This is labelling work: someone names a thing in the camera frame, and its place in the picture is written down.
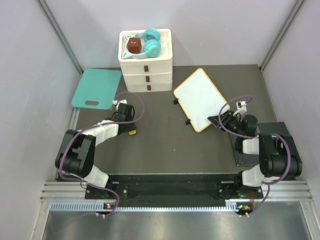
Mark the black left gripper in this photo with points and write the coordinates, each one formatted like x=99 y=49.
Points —
x=132 y=127

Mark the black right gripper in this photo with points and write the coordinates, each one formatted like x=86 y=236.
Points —
x=227 y=117

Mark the yellow bone-shaped eraser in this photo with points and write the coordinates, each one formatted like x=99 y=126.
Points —
x=133 y=132

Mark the yellow-framed whiteboard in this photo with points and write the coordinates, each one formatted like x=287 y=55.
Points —
x=199 y=98

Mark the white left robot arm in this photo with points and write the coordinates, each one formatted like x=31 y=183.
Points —
x=77 y=151

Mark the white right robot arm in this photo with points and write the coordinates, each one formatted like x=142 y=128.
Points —
x=277 y=154

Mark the teal cutting board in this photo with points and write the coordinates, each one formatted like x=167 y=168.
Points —
x=97 y=89

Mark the white three-drawer storage box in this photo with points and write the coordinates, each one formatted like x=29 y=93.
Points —
x=150 y=74

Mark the black notebook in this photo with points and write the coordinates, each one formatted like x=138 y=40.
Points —
x=250 y=160

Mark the dark red cube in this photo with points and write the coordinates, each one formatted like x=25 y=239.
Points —
x=134 y=45

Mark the teal cat-ear headphones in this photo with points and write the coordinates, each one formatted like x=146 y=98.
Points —
x=151 y=47

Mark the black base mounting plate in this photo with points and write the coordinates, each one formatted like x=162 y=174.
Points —
x=212 y=190

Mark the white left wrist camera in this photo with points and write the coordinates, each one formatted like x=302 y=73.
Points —
x=117 y=103

